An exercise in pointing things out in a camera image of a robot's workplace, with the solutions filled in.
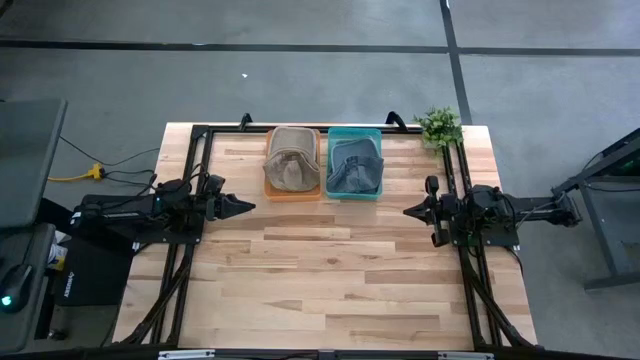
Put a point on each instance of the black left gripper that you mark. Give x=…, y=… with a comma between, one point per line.
x=217, y=207

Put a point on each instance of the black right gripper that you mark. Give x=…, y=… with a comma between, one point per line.
x=445, y=210

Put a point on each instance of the khaki baseball cap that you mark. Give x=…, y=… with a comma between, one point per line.
x=292, y=175

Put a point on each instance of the beige baseball cap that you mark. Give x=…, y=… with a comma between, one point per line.
x=295, y=140

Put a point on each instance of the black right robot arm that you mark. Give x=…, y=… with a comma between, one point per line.
x=535, y=207

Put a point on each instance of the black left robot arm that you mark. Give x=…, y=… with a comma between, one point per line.
x=115, y=210

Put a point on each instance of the translucent orange plastic bin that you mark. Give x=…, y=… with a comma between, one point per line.
x=292, y=196

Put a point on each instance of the small green potted plant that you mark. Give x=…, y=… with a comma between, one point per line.
x=440, y=127

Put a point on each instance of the translucent teal plastic bin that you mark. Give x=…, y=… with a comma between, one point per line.
x=355, y=132

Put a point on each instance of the yellow power plug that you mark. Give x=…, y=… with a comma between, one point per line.
x=94, y=172

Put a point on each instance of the white metal bar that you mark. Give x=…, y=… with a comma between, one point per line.
x=185, y=355
x=465, y=356

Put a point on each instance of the black metal stand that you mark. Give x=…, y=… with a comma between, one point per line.
x=600, y=235

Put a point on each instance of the grey flat monitor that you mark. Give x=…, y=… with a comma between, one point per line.
x=27, y=160

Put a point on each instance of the grey desk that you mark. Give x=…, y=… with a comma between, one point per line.
x=35, y=300

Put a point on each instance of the black mouse green light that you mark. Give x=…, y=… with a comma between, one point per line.
x=15, y=285

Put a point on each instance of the black aluminium table frame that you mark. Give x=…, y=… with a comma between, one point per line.
x=230, y=129

